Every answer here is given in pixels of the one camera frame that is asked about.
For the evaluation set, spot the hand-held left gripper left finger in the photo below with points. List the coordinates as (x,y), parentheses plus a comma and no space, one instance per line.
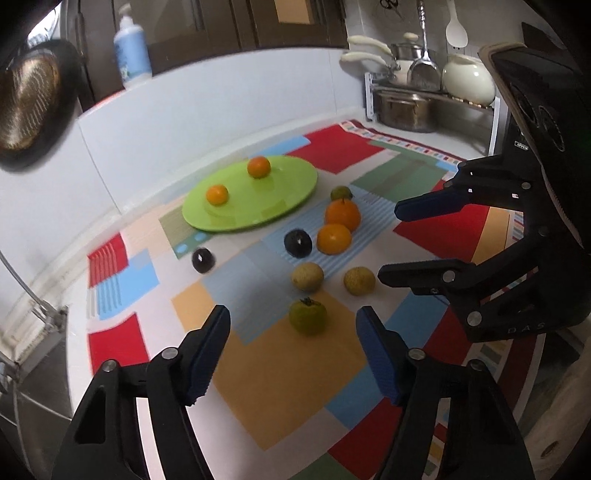
(210,350)

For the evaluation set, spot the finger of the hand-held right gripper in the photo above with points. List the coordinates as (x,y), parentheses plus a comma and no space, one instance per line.
(415,274)
(425,207)

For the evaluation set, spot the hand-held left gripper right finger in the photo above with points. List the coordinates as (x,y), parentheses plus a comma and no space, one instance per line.
(376,350)

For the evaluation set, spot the tan round fruit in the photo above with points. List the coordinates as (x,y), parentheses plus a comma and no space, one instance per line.
(307,277)
(359,280)

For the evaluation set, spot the green persimmon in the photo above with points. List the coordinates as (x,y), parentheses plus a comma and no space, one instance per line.
(308,317)

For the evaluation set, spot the large orange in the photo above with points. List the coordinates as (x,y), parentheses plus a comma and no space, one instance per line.
(342,216)
(334,239)

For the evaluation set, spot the round green fruit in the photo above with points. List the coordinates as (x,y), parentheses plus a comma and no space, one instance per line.
(340,192)

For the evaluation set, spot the dark plum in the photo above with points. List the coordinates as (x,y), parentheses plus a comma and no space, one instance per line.
(298,243)
(203,260)

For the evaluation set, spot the green plate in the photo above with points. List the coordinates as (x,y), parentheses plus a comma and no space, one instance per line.
(258,203)

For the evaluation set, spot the colourful patchwork table mat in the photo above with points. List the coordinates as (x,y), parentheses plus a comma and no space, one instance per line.
(295,369)

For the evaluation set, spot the steel cooking pot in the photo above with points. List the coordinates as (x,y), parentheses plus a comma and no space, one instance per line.
(404,110)

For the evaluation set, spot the white dish rack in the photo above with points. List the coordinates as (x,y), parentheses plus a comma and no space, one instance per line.
(369,97)

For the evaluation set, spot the metal skimmer ladle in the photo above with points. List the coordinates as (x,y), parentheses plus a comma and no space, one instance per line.
(424,74)

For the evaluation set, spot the white ceramic pot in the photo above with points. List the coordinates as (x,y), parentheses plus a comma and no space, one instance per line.
(468,81)

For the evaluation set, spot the small orange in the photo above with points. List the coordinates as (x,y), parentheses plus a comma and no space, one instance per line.
(217,194)
(258,167)

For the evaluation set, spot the metal faucet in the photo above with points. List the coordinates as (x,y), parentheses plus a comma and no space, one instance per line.
(44,314)

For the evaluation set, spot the white plastic spoon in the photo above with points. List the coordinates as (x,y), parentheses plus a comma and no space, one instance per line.
(456,32)

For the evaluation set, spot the steel sink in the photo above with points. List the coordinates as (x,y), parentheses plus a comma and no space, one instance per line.
(37,415)

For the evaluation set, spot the round wooden board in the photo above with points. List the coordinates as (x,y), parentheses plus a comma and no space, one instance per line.
(558,415)

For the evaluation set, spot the dark wooden cabinet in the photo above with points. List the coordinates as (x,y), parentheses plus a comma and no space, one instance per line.
(221,23)

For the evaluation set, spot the black frying pan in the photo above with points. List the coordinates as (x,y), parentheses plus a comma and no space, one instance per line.
(32,101)

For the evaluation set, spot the white and blue pump bottle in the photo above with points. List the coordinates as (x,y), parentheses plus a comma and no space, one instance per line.
(133,50)

